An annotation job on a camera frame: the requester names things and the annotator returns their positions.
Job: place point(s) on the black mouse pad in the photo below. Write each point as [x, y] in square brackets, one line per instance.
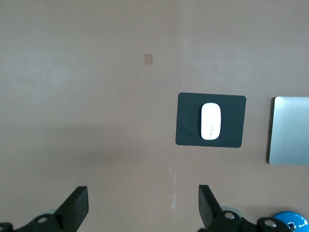
[186, 120]

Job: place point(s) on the blue desk lamp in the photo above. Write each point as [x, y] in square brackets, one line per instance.
[299, 218]

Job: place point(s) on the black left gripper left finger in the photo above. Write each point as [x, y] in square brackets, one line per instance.
[70, 215]

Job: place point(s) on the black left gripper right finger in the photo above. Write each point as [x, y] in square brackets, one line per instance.
[210, 212]

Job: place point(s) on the silver closed laptop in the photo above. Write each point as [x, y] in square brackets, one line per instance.
[289, 133]

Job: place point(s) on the white computer mouse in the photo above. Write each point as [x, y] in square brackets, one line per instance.
[210, 118]

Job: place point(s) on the small brown tape patch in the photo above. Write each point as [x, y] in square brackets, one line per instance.
[148, 59]

